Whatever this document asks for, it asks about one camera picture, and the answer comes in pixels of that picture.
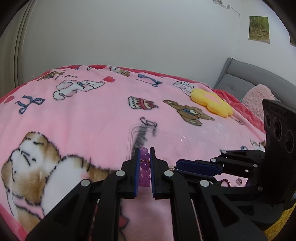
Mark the clear plastic tray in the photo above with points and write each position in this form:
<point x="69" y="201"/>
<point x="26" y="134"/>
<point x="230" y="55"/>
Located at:
<point x="171" y="143"/>

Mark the clear crystal bead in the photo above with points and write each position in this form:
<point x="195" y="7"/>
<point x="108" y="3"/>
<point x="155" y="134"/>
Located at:
<point x="238" y="181"/>

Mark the pink printed blanket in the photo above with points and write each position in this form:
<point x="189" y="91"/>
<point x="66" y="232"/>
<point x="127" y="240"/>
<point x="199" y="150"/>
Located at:
<point x="92" y="115"/>

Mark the grey padded headboard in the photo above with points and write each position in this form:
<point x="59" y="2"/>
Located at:
<point x="245" y="74"/>

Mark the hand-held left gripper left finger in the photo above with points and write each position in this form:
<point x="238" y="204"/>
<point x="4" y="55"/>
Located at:
<point x="137" y="172"/>

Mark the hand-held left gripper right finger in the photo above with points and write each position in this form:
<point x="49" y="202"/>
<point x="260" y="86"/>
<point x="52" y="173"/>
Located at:
<point x="153" y="172"/>

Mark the white door frame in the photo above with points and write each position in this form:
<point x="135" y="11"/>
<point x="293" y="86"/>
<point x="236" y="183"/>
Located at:
<point x="22" y="41"/>

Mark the green wall picture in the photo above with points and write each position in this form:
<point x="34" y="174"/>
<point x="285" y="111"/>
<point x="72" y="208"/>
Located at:
<point x="259" y="29"/>

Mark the yellow flower cushion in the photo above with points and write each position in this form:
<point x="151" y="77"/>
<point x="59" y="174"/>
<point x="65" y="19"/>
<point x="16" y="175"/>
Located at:
<point x="211" y="100"/>

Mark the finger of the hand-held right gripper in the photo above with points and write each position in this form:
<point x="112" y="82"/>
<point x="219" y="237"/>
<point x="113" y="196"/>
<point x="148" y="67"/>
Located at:
<point x="196" y="167"/>
<point x="242" y="192"/>

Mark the yellow cloth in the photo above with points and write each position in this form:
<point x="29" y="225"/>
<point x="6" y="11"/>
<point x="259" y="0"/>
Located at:
<point x="285" y="228"/>

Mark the pink plush pillow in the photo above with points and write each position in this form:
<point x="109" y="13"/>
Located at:
<point x="255" y="99"/>

